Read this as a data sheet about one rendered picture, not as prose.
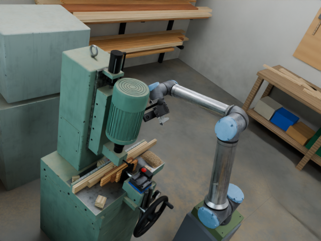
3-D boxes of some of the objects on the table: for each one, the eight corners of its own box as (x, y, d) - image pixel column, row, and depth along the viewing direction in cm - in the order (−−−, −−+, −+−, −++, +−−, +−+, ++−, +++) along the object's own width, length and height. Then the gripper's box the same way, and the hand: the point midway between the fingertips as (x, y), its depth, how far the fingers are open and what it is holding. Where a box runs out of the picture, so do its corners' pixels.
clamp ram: (128, 188, 164) (131, 178, 159) (119, 180, 167) (122, 169, 162) (138, 180, 171) (142, 170, 165) (130, 172, 174) (133, 162, 168)
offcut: (102, 208, 150) (103, 204, 148) (94, 205, 150) (95, 201, 148) (105, 202, 154) (106, 197, 152) (97, 199, 154) (98, 194, 152)
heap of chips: (155, 169, 182) (156, 165, 180) (139, 156, 187) (140, 152, 185) (163, 162, 189) (165, 158, 186) (148, 150, 194) (149, 146, 192)
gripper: (160, 92, 175) (158, 91, 155) (174, 120, 176) (175, 123, 156) (147, 98, 175) (144, 98, 155) (162, 126, 176) (160, 130, 157)
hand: (155, 113), depth 156 cm, fingers open, 14 cm apart
